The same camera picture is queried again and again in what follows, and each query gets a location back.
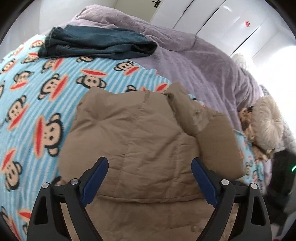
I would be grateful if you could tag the folded dark blue jeans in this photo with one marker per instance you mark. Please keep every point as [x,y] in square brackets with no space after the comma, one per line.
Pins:
[78,41]

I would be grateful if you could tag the round cream pleated cushion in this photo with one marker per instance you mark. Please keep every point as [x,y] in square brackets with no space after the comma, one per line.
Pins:
[267,123]

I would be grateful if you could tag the cream door with handle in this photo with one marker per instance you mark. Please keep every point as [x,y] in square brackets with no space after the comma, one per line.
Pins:
[143,9]

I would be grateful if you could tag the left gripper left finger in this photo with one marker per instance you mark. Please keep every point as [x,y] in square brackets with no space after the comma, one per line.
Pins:
[47,221]

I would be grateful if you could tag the grey quilted headboard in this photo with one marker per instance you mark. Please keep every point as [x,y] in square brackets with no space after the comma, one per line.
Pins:
[288,140]

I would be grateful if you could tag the white patterned pillow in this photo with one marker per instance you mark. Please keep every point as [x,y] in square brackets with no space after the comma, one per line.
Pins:
[239,60]

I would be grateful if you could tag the white wardrobe doors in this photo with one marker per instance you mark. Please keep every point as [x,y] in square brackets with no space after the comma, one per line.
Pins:
[251,30]

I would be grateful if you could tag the blue monkey print blanket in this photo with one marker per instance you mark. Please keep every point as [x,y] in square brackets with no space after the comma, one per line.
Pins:
[39,99]

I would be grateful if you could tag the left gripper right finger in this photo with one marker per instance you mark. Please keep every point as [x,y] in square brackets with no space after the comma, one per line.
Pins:
[252,221]

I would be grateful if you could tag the beige knotted rope cushion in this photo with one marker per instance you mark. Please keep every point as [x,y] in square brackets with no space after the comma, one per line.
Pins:
[260,155]

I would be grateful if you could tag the purple quilted duvet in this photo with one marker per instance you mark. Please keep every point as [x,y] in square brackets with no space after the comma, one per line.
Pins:
[202,69]

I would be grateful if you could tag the tan puffer jacket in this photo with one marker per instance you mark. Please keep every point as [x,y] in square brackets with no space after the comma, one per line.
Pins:
[150,140]

